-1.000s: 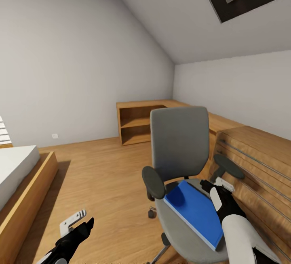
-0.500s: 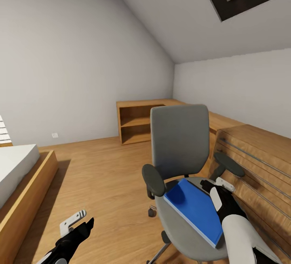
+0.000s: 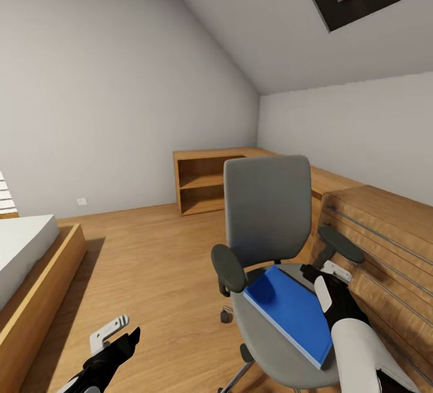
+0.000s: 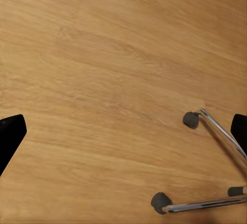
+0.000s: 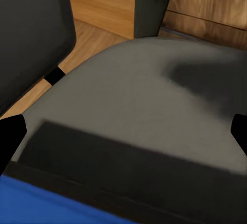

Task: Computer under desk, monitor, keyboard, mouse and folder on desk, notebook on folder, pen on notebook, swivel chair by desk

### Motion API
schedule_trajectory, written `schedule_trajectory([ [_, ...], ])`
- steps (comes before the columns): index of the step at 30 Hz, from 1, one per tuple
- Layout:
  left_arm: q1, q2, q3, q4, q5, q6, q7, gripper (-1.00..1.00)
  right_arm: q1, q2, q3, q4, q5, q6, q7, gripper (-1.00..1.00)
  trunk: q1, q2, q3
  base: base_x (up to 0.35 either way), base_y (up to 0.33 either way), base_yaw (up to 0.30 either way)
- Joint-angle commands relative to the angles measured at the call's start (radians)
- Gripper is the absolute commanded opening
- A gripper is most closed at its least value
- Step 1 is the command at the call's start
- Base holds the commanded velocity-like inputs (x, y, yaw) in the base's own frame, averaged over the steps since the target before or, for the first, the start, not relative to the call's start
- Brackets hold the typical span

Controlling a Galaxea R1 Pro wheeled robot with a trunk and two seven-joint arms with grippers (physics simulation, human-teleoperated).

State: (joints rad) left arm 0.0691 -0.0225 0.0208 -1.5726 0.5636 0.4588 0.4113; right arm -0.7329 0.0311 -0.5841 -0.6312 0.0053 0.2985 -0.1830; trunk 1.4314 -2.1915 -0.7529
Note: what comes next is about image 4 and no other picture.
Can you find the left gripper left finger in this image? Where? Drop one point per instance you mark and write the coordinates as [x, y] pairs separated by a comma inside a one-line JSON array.
[[12, 131]]

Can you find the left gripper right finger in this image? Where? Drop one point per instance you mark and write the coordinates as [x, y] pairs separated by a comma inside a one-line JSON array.
[[239, 130]]

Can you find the swivel chair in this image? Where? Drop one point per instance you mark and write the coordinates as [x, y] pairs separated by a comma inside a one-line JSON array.
[[238, 194]]

